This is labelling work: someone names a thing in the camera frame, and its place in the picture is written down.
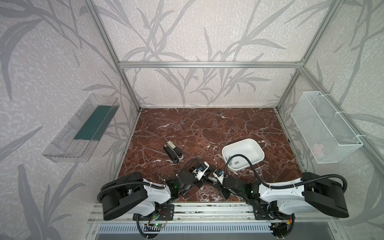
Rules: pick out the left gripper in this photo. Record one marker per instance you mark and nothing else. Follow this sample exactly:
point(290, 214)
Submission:
point(201, 177)

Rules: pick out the beige stapler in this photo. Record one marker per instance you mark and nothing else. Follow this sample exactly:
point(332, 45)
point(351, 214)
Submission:
point(176, 149)

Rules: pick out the black stapler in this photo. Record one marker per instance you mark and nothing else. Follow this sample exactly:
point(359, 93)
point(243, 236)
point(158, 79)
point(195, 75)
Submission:
point(171, 153)
point(211, 179)

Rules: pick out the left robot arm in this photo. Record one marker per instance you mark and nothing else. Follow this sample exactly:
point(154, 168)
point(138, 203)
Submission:
point(136, 195)

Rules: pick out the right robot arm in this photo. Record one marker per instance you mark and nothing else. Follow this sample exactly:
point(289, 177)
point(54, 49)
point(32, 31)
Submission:
point(279, 201)

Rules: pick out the white oval tray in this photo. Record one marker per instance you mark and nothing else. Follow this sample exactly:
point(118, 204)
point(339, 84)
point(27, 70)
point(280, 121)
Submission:
point(247, 147)

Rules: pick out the aluminium front rail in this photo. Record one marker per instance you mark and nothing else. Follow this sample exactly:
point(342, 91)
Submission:
point(191, 212)

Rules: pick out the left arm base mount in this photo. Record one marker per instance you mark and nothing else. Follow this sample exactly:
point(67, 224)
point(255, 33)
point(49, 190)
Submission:
point(161, 213)

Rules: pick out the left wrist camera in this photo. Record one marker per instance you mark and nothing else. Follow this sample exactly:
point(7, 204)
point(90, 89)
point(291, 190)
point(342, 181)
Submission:
point(201, 170)

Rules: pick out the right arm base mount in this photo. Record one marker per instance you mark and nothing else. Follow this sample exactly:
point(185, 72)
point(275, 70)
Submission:
point(270, 212)

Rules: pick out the white wire basket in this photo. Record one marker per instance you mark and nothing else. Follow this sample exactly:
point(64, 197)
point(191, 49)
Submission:
point(329, 137)

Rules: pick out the clear plastic wall bin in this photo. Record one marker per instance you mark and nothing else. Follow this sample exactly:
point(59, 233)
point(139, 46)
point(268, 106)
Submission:
point(79, 138)

